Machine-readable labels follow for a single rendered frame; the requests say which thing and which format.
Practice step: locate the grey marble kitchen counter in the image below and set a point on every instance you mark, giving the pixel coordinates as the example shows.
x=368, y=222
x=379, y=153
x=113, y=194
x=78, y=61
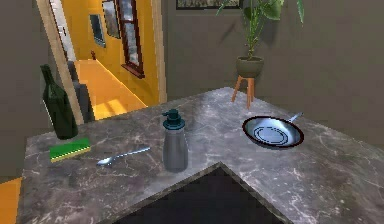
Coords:
x=300, y=180

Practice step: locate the grey soap dispenser bottle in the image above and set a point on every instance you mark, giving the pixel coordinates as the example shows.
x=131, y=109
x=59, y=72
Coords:
x=174, y=146

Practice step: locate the brown wooden plant stand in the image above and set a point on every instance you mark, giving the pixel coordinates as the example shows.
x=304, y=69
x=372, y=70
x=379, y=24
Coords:
x=249, y=88

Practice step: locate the black frying pan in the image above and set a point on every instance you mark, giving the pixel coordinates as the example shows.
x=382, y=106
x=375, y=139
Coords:
x=271, y=132

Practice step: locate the silver metal spoon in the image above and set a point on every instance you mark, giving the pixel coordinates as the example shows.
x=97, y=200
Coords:
x=116, y=157

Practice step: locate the green potted house plant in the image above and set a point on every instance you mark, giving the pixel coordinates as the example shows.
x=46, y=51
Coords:
x=255, y=43

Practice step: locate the dark red framed window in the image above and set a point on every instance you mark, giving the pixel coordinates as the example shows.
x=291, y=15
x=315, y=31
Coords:
x=131, y=36

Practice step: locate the green and yellow sponge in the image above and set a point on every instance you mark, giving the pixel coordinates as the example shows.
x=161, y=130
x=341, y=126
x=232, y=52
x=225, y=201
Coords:
x=69, y=150

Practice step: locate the dark green glass bottle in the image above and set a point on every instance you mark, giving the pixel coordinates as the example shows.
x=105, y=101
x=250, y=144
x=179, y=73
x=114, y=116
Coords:
x=59, y=110

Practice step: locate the dark framed wall picture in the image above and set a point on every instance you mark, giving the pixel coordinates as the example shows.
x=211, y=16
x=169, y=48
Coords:
x=208, y=4

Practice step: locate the tall framed wall picture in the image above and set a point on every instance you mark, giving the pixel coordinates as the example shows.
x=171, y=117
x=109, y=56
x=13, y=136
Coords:
x=111, y=18

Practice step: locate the small framed wall picture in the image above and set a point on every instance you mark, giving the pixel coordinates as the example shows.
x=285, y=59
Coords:
x=97, y=30

